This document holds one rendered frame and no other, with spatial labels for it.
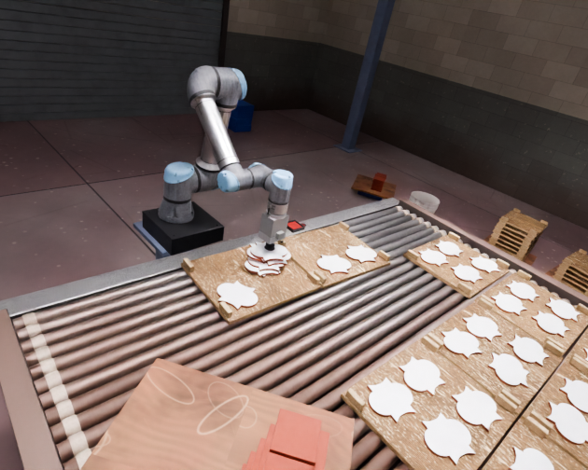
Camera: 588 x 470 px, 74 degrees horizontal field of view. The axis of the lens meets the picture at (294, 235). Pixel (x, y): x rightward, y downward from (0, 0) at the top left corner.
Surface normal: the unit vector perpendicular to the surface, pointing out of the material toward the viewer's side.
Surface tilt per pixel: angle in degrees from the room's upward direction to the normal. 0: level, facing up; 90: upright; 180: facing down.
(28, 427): 0
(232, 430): 0
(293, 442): 0
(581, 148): 90
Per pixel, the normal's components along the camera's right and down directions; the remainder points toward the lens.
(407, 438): 0.18, -0.84
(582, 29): -0.71, 0.24
